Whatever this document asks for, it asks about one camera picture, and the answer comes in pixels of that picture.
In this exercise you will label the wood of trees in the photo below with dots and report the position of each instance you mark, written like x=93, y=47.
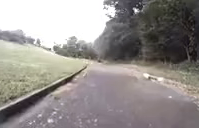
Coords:
x=153, y=33

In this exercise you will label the dark grey asphalt road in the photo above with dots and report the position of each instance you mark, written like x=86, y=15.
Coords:
x=113, y=100

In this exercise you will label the concrete kerb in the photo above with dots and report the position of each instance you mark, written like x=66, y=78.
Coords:
x=30, y=98

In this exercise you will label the grass verge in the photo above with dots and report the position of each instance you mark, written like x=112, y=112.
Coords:
x=183, y=78

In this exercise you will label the grass slope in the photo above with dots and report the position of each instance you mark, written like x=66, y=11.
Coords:
x=20, y=70

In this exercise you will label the pale stone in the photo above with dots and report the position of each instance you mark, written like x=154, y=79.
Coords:
x=153, y=77

